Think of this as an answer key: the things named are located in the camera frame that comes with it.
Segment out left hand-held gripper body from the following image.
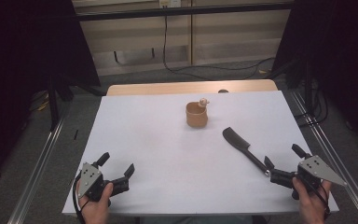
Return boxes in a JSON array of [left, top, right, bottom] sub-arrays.
[[76, 161, 114, 203]]

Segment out person's right hand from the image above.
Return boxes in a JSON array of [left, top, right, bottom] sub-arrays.
[[291, 176, 334, 224]]

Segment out white table cover board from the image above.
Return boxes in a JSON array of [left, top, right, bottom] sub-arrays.
[[61, 90, 340, 217]]

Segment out black curtain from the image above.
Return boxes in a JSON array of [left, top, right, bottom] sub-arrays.
[[271, 0, 358, 154], [0, 0, 103, 189]]

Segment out black spatula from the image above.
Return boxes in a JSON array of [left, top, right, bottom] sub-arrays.
[[222, 126, 270, 177]]

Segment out aluminium floor rail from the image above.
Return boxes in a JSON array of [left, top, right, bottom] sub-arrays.
[[7, 119, 65, 224], [290, 90, 358, 224]]

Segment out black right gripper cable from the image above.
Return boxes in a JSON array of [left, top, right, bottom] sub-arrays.
[[303, 177, 332, 219]]

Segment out white wall socket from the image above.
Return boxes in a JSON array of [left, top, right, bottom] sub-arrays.
[[158, 0, 182, 9]]

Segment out black horizontal bar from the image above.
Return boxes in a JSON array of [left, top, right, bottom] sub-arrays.
[[74, 1, 295, 22]]

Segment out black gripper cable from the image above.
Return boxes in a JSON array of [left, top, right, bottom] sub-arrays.
[[72, 173, 90, 224], [303, 177, 332, 219]]

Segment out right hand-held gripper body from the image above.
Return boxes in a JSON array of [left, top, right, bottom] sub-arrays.
[[292, 154, 349, 201]]

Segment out bundle of black floor cables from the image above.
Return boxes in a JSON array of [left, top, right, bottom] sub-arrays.
[[294, 81, 330, 128]]

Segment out wooden table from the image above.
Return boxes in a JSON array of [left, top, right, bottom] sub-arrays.
[[105, 78, 279, 97]]

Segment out brown cup with figurine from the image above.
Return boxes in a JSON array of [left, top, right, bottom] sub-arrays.
[[185, 97, 211, 129]]

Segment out person's left hand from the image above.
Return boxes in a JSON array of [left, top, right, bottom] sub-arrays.
[[76, 180, 115, 224]]

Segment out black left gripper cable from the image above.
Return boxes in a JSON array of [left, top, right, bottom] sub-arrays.
[[72, 173, 90, 224]]

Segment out long black wall cable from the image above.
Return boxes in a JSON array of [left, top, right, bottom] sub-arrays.
[[162, 13, 277, 81]]

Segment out black metal stand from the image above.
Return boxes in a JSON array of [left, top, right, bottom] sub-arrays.
[[48, 74, 76, 133]]

